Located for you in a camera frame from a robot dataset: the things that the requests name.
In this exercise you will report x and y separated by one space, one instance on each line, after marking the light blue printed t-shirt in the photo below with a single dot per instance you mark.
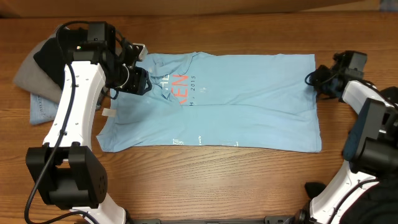
199 99

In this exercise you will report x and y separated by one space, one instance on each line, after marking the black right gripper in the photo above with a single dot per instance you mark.
314 78

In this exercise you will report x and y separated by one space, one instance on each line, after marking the folded grey garment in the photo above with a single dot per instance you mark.
30 77

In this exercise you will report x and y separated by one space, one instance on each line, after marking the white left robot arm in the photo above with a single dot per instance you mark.
64 169

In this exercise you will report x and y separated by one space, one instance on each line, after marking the folded blue jeans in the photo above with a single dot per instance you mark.
42 110

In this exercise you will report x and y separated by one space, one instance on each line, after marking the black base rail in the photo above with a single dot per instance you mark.
265 220

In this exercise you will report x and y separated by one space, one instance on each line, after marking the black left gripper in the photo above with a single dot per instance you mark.
140 76

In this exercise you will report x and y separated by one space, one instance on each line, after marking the black clothes pile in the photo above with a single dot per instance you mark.
373 199

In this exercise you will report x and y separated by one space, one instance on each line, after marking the folded black garment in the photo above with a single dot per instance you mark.
49 57

